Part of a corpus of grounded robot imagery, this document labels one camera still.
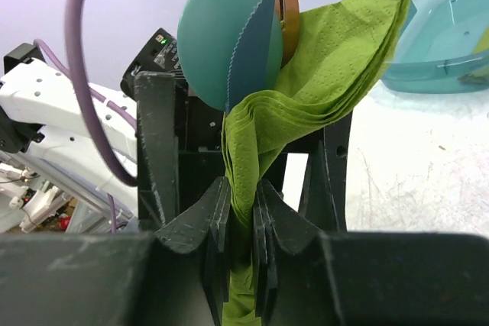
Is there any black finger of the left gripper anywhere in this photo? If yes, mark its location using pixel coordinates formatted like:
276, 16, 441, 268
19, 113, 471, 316
298, 114, 352, 231

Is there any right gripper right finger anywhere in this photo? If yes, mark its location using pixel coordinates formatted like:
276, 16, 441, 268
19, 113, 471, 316
253, 181, 488, 325

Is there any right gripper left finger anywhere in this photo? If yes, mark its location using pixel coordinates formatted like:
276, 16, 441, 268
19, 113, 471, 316
1, 178, 230, 325

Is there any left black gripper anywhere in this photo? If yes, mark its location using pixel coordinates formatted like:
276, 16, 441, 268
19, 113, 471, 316
120, 28, 225, 227

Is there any teal knife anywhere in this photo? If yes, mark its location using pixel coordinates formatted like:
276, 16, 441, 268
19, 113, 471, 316
225, 0, 275, 113

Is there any teal spoon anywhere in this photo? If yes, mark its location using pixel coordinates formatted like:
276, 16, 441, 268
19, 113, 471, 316
177, 0, 283, 112

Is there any green paper napkin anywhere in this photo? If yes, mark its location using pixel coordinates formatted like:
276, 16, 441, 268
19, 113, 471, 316
222, 0, 410, 325

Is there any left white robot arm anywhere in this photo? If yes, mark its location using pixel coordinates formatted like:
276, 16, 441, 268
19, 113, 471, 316
1, 40, 225, 232

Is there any teal plastic bin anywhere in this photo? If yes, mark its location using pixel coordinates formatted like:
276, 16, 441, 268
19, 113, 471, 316
381, 0, 488, 94

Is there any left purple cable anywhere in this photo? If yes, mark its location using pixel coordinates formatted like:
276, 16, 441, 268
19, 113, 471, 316
32, 0, 139, 234

